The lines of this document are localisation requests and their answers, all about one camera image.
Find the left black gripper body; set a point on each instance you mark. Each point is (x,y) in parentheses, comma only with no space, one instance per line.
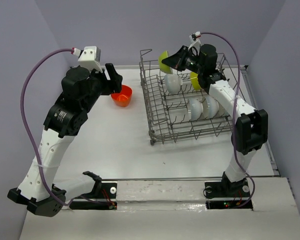
(101,83)

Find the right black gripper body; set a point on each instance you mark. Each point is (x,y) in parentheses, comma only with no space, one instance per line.
(192,62)

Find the white round bowl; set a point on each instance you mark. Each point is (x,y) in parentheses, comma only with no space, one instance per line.
(221,111)
(210,107)
(194,109)

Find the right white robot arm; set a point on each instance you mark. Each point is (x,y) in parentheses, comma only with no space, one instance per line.
(249,125)

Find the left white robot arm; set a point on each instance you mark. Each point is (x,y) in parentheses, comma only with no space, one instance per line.
(81,88)

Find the orange square bowl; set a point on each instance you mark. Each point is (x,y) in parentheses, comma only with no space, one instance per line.
(123,98)

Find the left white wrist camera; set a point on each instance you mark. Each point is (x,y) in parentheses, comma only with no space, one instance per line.
(90,58)

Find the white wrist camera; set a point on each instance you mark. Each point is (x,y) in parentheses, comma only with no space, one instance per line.
(195,43)
(90,58)

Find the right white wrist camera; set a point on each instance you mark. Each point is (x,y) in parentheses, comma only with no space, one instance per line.
(195,43)

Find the grey wire dish rack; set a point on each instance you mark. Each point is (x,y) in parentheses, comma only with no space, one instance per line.
(186,114)

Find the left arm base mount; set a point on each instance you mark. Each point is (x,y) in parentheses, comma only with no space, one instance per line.
(102,197)

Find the metal front rail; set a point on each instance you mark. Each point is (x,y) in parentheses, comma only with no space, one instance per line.
(164,179)

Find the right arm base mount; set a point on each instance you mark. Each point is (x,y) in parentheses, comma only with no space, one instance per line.
(224,194)

